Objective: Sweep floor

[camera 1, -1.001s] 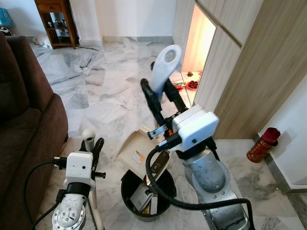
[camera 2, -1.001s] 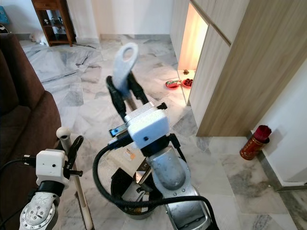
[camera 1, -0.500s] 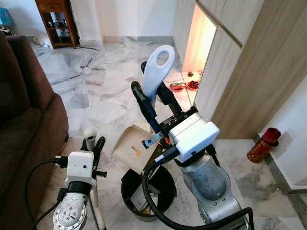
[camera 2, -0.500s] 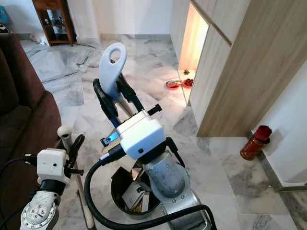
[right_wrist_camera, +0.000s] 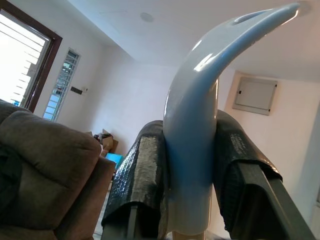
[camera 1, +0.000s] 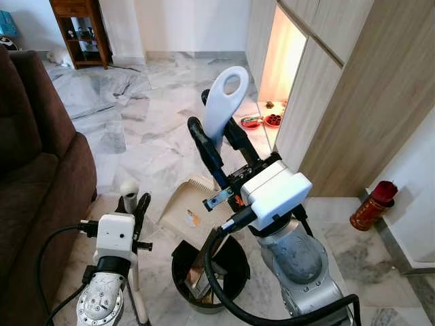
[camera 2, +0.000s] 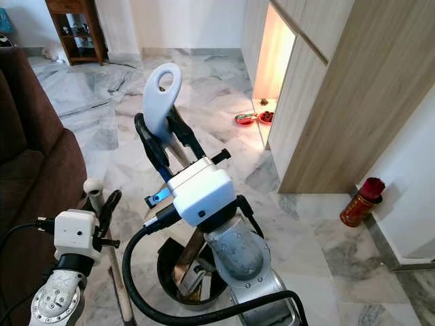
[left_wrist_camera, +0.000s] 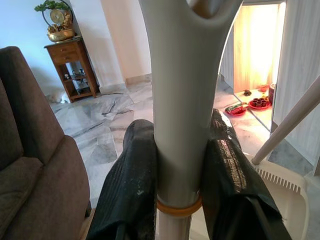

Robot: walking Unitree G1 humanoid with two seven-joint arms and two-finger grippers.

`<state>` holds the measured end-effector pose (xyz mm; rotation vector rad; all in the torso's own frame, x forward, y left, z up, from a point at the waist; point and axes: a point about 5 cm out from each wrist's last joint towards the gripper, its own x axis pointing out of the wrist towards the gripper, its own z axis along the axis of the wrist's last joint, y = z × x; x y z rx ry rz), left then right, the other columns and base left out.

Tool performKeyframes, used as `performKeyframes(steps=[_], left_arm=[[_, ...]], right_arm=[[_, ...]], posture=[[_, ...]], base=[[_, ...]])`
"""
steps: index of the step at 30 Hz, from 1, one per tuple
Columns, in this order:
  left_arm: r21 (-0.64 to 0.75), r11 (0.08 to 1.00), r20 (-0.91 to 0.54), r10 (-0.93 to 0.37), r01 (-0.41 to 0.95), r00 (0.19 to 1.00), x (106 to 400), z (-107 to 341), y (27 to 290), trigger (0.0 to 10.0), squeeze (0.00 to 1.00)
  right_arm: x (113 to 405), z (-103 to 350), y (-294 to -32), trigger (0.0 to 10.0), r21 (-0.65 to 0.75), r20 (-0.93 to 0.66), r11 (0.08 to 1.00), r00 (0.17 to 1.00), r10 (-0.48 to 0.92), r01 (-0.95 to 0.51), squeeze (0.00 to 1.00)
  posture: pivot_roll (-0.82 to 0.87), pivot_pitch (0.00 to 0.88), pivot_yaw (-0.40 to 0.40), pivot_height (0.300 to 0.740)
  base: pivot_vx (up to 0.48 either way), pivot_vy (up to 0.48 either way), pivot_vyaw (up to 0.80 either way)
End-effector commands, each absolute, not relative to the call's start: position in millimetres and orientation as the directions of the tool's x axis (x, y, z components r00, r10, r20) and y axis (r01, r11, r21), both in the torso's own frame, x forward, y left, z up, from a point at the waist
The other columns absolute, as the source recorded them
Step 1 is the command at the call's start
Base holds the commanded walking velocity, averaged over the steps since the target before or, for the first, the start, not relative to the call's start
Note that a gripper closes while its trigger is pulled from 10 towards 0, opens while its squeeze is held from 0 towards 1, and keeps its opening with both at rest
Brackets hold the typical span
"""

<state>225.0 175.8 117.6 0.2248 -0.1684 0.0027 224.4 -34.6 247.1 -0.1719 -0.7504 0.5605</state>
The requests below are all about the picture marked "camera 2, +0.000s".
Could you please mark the small red bowl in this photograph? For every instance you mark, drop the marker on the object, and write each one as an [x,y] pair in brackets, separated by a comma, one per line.
[245,119]
[266,117]

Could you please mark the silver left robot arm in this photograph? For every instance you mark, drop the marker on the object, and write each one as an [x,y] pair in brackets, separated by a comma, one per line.
[58,302]

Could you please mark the dark brown sofa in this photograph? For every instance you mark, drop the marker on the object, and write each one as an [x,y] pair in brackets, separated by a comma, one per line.
[34,176]

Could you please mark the teal box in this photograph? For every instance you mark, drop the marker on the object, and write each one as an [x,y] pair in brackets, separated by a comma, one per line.
[5,22]

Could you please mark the brown wooden shelf unit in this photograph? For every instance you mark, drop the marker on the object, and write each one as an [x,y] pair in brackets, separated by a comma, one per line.
[95,30]

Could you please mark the black round waste bin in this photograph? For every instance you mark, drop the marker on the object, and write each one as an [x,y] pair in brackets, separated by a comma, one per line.
[166,272]

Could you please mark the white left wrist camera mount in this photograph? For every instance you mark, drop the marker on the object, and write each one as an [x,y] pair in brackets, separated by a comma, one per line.
[75,232]

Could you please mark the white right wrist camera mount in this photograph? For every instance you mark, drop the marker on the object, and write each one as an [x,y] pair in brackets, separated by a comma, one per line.
[204,193]

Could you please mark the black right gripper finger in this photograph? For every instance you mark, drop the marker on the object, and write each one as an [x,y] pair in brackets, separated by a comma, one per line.
[187,136]
[151,146]

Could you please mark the small white floor object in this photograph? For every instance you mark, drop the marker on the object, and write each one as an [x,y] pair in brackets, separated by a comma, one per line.
[49,53]

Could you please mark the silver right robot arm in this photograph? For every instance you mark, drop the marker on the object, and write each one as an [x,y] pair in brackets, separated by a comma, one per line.
[245,258]

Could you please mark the red and orange canister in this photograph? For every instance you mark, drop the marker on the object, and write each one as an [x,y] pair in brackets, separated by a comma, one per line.
[360,204]

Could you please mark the light wooden cabinet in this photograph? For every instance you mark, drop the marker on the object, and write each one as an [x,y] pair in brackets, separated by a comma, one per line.
[340,88]

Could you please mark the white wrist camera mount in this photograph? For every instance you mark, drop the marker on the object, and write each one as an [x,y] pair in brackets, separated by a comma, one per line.
[204,193]
[75,232]

